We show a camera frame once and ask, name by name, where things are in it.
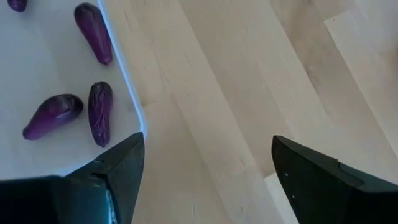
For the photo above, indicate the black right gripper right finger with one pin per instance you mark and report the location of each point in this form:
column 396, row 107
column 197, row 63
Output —
column 335, row 196

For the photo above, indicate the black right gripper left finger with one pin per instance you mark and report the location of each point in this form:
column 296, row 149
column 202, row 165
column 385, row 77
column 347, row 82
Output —
column 77, row 199

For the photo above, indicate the small purple eggplant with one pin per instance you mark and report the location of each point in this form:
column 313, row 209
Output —
column 53, row 115
column 93, row 31
column 100, row 115
column 17, row 4

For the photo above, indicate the translucent clear plastic bin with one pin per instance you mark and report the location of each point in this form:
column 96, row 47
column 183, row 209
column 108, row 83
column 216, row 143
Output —
column 37, row 56

